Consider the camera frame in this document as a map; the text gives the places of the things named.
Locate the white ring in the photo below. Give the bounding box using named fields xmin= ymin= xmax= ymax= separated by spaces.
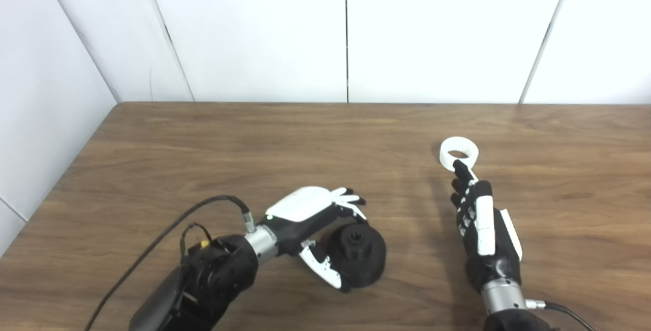
xmin=439 ymin=137 xmax=480 ymax=172

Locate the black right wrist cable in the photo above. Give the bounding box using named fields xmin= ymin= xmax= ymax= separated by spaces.
xmin=525 ymin=299 xmax=597 ymax=331

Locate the black and white right hand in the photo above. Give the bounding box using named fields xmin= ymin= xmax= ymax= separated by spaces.
xmin=450 ymin=159 xmax=524 ymax=294

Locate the thin wire with yellow connector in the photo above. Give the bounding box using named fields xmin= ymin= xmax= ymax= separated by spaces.
xmin=179 ymin=222 xmax=213 ymax=264

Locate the black and white left hand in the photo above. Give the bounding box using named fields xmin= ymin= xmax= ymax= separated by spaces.
xmin=264 ymin=186 xmax=367 ymax=294

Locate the round black part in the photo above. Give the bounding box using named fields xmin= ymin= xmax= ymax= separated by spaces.
xmin=325 ymin=222 xmax=388 ymax=289

